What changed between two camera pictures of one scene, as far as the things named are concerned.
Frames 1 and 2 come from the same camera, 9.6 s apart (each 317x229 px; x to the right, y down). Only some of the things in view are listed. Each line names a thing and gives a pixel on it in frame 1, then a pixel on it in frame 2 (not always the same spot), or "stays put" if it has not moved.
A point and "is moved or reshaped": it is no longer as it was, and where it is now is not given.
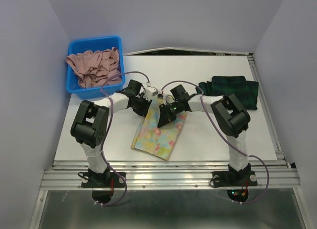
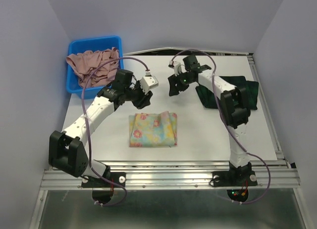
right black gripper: (165, 117) to (173, 80)
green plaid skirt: (246, 91) stays put
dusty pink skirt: (92, 68) stays put
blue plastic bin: (81, 44) stays put
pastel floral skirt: (158, 142) is moved or reshaped
